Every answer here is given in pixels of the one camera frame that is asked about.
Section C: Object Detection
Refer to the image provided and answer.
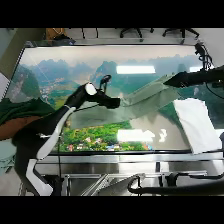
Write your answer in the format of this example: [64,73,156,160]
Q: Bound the brown cardboard box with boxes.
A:
[44,27,67,42]

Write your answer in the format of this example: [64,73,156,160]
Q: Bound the white garment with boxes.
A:
[172,97,223,156]

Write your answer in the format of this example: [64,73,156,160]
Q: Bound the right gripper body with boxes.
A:
[171,71,196,90]

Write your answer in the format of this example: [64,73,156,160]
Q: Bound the black office chair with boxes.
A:
[119,27,156,40]
[161,27,201,40]

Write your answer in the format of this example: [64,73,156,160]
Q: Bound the dark green garment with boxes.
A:
[0,97,56,128]

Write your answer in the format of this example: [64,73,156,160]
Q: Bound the grey shirt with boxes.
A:
[68,73,185,131]

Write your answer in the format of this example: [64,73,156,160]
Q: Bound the brown garment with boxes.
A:
[0,115,43,142]

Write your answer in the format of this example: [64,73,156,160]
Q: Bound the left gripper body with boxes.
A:
[98,93,121,110]

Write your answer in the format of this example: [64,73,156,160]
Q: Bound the black cable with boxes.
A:
[194,42,215,72]
[204,81,224,100]

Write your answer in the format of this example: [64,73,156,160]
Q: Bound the silver frame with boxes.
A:
[33,151,224,197]

